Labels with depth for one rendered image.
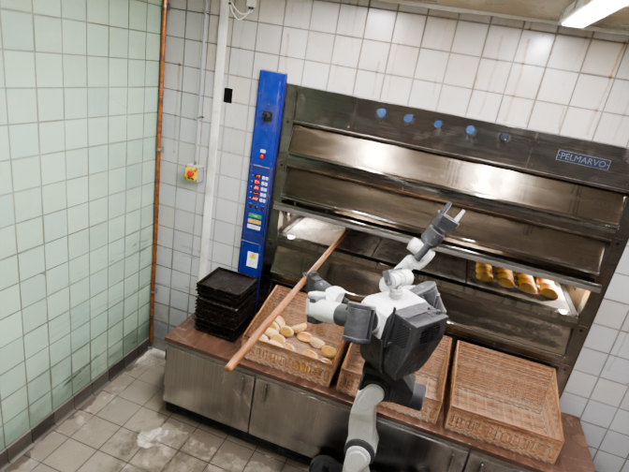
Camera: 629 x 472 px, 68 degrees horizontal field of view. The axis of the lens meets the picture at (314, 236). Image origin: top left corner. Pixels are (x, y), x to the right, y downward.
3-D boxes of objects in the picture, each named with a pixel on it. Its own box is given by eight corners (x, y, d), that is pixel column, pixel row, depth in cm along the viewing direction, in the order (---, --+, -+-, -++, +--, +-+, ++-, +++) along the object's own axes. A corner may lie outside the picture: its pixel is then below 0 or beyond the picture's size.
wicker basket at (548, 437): (445, 376, 289) (456, 338, 279) (540, 405, 277) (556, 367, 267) (441, 429, 245) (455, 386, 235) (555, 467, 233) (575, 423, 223)
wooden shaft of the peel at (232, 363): (230, 375, 167) (231, 367, 166) (223, 372, 168) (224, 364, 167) (348, 233, 322) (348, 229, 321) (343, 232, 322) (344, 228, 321)
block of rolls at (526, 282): (475, 247, 338) (476, 241, 336) (545, 265, 326) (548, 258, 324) (475, 280, 283) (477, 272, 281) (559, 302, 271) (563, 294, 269)
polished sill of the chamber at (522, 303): (279, 238, 306) (280, 232, 305) (574, 319, 263) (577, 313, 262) (275, 241, 301) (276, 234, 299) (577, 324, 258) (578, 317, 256)
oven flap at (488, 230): (282, 197, 289) (290, 164, 289) (596, 276, 247) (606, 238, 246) (280, 196, 285) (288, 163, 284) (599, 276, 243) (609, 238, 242)
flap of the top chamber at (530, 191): (288, 154, 280) (297, 122, 280) (615, 229, 238) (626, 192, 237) (285, 153, 276) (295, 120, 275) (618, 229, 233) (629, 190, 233)
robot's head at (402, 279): (410, 292, 195) (415, 272, 192) (393, 297, 189) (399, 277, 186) (399, 285, 200) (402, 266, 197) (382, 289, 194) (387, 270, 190)
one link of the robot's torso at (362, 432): (376, 448, 230) (397, 369, 213) (370, 475, 214) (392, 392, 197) (346, 436, 233) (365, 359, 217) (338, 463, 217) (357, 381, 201)
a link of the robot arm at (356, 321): (345, 333, 190) (371, 340, 180) (329, 331, 184) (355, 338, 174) (350, 304, 191) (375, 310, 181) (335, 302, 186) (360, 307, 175)
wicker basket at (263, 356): (270, 319, 318) (276, 283, 308) (350, 345, 304) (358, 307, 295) (238, 357, 274) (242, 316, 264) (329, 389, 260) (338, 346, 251)
